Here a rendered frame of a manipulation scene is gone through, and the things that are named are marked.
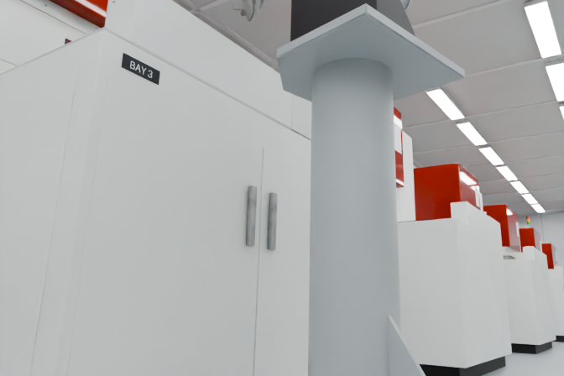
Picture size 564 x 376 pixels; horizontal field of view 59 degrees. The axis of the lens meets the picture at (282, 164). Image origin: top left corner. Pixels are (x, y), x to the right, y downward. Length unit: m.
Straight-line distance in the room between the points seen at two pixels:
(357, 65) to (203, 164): 0.38
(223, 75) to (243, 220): 0.34
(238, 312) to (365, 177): 0.44
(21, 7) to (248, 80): 0.73
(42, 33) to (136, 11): 0.68
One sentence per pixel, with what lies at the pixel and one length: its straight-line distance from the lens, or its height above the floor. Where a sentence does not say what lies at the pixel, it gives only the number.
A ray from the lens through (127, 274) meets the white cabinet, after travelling 0.91.
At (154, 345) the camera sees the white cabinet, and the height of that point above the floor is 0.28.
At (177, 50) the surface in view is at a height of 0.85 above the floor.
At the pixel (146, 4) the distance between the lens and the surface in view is 1.06.
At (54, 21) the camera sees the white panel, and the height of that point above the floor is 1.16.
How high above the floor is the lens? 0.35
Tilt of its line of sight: 16 degrees up
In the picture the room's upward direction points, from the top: 2 degrees clockwise
